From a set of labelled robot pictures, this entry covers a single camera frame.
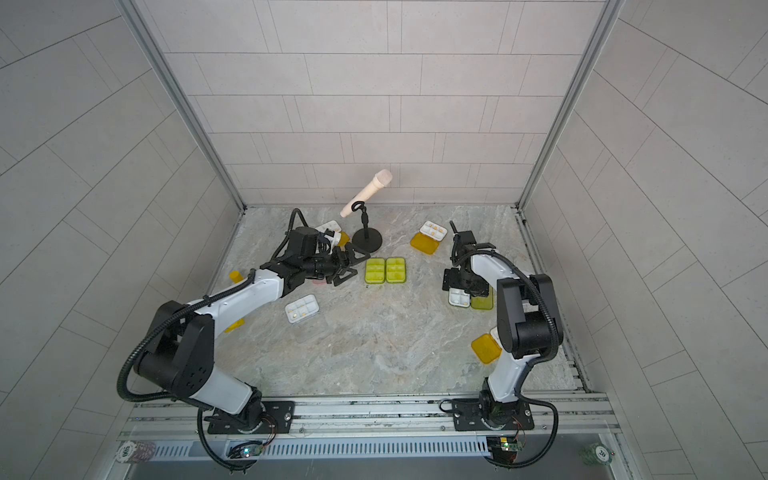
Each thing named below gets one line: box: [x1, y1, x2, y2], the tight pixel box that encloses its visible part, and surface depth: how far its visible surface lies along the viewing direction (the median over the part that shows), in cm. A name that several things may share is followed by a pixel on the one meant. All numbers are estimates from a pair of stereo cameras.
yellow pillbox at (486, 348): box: [471, 334, 502, 364], surface depth 84 cm
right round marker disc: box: [594, 445, 613, 465], surface depth 63 cm
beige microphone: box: [340, 169, 393, 218], surface depth 88 cm
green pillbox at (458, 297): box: [448, 285, 494, 310], surface depth 92 cm
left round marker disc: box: [116, 441, 137, 463], surface depth 62 cm
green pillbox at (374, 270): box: [364, 257, 386, 284], surface depth 98 cm
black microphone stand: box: [351, 201, 383, 253], surface depth 107 cm
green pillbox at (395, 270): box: [385, 257, 406, 283], surface depth 99 cm
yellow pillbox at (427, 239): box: [410, 220, 448, 255], surface depth 110 cm
